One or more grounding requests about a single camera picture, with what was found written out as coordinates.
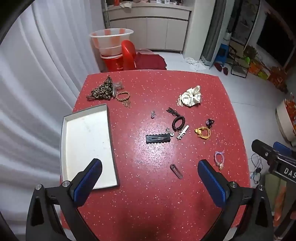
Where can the orange and green decorations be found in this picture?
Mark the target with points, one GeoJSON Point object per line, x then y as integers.
{"type": "Point", "coordinates": [270, 71]}

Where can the silver star hair clip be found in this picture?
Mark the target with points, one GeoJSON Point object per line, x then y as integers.
{"type": "Point", "coordinates": [182, 133]}

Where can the dark red cloth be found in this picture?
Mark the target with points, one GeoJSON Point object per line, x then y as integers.
{"type": "Point", "coordinates": [150, 61]}

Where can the beige hair pins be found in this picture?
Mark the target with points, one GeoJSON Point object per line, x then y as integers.
{"type": "Point", "coordinates": [180, 102]}

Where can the red slipper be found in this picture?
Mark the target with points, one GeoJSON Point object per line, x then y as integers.
{"type": "Point", "coordinates": [218, 66]}
{"type": "Point", "coordinates": [226, 71]}

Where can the round cream box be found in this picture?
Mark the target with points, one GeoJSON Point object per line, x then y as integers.
{"type": "Point", "coordinates": [285, 118]}

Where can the leopard print scrunchie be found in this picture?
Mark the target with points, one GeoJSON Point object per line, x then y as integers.
{"type": "Point", "coordinates": [101, 90]}

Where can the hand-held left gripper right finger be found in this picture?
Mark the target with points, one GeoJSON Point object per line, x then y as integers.
{"type": "Point", "coordinates": [212, 183]}

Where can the white cardboard tray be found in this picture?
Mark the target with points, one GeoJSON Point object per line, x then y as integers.
{"type": "Point", "coordinates": [87, 141]}

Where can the dark bow hair clip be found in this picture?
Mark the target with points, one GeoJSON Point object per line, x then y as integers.
{"type": "Point", "coordinates": [209, 122]}

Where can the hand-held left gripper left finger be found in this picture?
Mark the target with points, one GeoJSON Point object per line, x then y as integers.
{"type": "Point", "coordinates": [90, 180]}

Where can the clear hair claw clip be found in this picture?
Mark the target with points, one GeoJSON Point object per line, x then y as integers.
{"type": "Point", "coordinates": [116, 88]}

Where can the thin black hair clip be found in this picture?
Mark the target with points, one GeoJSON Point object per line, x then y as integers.
{"type": "Point", "coordinates": [172, 111]}

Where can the red plastic chair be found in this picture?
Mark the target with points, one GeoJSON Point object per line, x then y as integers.
{"type": "Point", "coordinates": [128, 54]}

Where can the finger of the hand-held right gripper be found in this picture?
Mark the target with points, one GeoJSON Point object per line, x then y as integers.
{"type": "Point", "coordinates": [282, 148]}
{"type": "Point", "coordinates": [262, 149]}

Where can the black rectangular hair clip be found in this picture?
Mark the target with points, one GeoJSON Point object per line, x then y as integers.
{"type": "Point", "coordinates": [159, 139]}

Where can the black folding chair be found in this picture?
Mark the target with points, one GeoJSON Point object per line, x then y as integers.
{"type": "Point", "coordinates": [239, 62]}

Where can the white dotted scrunchie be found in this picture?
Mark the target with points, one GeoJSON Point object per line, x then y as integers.
{"type": "Point", "coordinates": [191, 97]}

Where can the green and orange cloth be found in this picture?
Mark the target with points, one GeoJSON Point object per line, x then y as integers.
{"type": "Point", "coordinates": [276, 197]}

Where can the white curtain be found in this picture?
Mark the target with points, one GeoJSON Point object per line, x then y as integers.
{"type": "Point", "coordinates": [46, 69]}

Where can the brown snap hair clip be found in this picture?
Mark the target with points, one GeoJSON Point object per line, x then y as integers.
{"type": "Point", "coordinates": [176, 171]}

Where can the clear plastic basin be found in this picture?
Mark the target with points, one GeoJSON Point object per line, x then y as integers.
{"type": "Point", "coordinates": [144, 50]}

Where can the red bucket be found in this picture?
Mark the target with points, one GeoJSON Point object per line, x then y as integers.
{"type": "Point", "coordinates": [113, 63]}

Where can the blue stool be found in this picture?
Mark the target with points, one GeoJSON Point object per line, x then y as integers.
{"type": "Point", "coordinates": [222, 52]}

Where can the white cloth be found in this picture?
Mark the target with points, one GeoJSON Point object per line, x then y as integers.
{"type": "Point", "coordinates": [195, 63]}

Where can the grey curtain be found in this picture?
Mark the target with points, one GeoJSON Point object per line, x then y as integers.
{"type": "Point", "coordinates": [214, 34]}

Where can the beige cabinet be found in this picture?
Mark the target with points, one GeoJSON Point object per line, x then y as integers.
{"type": "Point", "coordinates": [150, 27]}

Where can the white orange striped basin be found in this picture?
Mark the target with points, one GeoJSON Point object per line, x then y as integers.
{"type": "Point", "coordinates": [111, 38]}

